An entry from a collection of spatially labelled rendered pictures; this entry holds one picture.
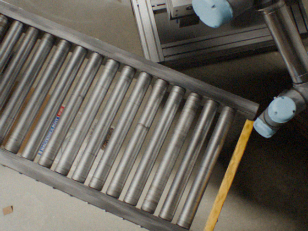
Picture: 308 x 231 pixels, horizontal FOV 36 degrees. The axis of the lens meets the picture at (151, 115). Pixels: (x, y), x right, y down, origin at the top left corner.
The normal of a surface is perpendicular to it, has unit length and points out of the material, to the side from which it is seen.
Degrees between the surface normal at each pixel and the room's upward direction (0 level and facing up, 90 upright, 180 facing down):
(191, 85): 0
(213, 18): 87
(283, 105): 1
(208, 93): 0
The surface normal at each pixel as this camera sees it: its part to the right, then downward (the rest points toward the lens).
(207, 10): -0.75, 0.62
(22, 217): 0.00, -0.25
